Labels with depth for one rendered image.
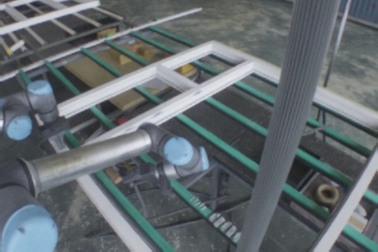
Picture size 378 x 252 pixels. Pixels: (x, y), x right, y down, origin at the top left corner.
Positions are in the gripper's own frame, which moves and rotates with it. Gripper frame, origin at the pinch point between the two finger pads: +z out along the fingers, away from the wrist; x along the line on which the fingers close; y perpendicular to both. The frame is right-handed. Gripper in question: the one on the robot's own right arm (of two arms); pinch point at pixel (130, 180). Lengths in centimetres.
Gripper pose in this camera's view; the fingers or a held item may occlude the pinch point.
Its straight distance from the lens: 119.7
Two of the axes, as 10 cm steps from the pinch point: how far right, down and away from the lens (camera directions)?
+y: -1.6, -8.1, 5.7
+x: -3.6, -4.8, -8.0
